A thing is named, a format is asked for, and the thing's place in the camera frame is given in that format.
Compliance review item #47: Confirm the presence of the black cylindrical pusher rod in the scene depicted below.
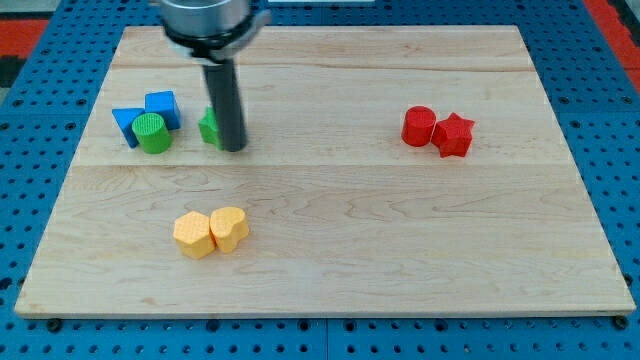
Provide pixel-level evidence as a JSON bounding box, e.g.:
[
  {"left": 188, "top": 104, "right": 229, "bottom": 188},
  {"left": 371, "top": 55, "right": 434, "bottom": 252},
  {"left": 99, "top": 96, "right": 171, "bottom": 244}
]
[{"left": 203, "top": 59, "right": 247, "bottom": 152}]

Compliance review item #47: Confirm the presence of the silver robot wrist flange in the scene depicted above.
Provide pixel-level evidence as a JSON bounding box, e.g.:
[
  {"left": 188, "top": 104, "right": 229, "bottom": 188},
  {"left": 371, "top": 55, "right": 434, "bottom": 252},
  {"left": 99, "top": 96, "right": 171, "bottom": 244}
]
[{"left": 158, "top": 0, "right": 271, "bottom": 63}]

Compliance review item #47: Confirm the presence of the green star block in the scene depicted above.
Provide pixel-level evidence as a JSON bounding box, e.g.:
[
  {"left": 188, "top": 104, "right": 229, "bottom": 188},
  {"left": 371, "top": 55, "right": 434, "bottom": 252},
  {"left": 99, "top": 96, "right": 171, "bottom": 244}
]
[{"left": 198, "top": 107, "right": 223, "bottom": 150}]

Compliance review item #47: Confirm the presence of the blue cube block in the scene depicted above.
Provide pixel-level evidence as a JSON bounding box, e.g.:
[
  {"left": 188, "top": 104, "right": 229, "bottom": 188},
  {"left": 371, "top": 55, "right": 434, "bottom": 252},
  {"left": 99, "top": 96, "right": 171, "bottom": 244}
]
[{"left": 145, "top": 90, "right": 181, "bottom": 130}]

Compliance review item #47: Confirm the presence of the blue triangle block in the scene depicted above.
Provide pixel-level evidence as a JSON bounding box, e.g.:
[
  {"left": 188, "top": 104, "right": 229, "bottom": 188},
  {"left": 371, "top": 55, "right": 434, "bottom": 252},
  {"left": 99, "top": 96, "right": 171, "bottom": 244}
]
[{"left": 112, "top": 108, "right": 145, "bottom": 148}]

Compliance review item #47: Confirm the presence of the red star block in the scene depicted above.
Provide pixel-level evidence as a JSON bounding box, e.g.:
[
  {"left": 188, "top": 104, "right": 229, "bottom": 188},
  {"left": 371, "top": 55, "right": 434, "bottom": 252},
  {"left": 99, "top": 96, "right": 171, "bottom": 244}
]
[{"left": 431, "top": 112, "right": 475, "bottom": 158}]

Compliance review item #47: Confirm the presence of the green cylinder block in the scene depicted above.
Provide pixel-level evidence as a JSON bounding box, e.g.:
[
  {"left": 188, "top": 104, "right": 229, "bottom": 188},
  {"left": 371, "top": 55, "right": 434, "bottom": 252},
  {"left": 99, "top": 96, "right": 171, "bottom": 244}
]
[{"left": 132, "top": 113, "right": 172, "bottom": 154}]

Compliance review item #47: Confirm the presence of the yellow heart block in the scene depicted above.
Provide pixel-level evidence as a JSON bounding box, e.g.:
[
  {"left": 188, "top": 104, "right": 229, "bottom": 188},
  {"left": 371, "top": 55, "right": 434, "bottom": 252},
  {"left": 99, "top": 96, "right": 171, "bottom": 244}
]
[{"left": 210, "top": 207, "right": 250, "bottom": 253}]

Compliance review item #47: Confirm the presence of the yellow hexagon block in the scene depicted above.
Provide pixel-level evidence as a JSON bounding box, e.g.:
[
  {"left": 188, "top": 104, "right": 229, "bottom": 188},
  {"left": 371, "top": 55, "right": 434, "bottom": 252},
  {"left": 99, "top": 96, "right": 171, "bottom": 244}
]
[{"left": 173, "top": 211, "right": 216, "bottom": 259}]

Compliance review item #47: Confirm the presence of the wooden board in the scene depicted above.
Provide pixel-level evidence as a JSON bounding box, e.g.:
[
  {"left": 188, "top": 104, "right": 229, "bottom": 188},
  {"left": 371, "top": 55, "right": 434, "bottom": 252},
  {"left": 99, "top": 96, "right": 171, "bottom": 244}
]
[{"left": 15, "top": 25, "right": 636, "bottom": 319}]

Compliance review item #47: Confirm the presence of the red cylinder block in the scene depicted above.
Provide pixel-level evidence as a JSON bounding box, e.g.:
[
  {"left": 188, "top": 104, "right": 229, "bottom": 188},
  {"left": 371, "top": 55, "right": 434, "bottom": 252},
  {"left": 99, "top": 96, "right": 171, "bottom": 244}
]
[{"left": 401, "top": 106, "right": 436, "bottom": 147}]

